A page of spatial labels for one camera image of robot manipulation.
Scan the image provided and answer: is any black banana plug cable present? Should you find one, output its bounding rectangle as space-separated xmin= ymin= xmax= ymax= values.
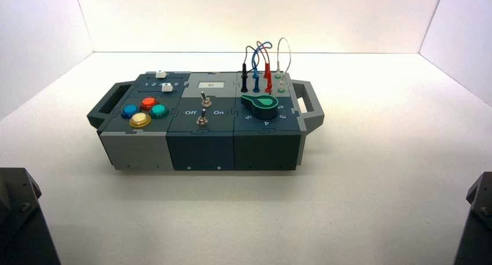
xmin=240 ymin=45 xmax=267 ymax=93

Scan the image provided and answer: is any blue round push button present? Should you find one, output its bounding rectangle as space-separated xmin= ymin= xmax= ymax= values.
xmin=120 ymin=104 xmax=139 ymax=119

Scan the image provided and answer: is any white banana plug cable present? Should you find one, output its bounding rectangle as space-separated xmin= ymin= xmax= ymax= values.
xmin=274 ymin=37 xmax=292 ymax=93

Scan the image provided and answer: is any yellow round push button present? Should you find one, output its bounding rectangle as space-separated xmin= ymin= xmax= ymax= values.
xmin=129 ymin=112 xmax=152 ymax=129

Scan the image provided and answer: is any red round push button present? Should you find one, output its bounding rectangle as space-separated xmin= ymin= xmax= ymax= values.
xmin=139 ymin=97 xmax=159 ymax=111

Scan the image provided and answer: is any dark grey box handle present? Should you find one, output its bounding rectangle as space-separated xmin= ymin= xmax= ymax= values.
xmin=290 ymin=79 xmax=325 ymax=133
xmin=87 ymin=81 xmax=136 ymax=129

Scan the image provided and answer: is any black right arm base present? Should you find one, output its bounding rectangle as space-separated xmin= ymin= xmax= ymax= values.
xmin=453 ymin=172 xmax=492 ymax=265

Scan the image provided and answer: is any red banana plug cable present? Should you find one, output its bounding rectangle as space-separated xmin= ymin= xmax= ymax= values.
xmin=256 ymin=40 xmax=274 ymax=95

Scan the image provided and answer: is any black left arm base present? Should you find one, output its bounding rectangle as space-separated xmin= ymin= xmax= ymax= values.
xmin=0 ymin=167 xmax=62 ymax=265

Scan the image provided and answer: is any grey and teal control box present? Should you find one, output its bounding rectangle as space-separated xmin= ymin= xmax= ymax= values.
xmin=87 ymin=70 xmax=325 ymax=172

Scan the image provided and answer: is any green and black rotary knob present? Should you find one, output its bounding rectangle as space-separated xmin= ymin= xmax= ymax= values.
xmin=241 ymin=95 xmax=280 ymax=121

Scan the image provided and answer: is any blue banana plug cable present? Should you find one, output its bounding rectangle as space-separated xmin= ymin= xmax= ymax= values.
xmin=251 ymin=41 xmax=274 ymax=93

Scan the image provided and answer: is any green round push button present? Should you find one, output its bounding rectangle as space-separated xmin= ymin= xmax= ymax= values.
xmin=149 ymin=104 xmax=169 ymax=119

